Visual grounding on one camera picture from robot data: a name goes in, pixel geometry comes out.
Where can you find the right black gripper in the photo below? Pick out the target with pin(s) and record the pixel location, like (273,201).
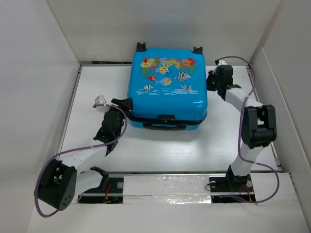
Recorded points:
(210,74)

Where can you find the metal base rail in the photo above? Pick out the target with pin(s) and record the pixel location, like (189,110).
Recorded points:
(114,193)

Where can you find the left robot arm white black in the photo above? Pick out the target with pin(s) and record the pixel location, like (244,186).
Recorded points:
(70,174)

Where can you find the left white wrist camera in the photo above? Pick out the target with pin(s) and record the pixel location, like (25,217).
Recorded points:
(100,104)

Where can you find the blue kids suitcase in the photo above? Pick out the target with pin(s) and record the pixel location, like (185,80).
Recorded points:
(168,88)

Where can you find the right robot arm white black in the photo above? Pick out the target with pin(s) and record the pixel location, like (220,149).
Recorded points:
(257,128)

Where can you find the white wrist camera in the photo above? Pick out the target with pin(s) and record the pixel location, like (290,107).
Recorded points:
(220,62)
(100,104)

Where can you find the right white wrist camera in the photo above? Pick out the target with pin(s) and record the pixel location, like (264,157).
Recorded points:
(220,62)

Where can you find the silver tape strip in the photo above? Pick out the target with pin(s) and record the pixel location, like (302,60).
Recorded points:
(166,189)

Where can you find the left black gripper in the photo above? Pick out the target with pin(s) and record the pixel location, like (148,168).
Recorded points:
(127,105)

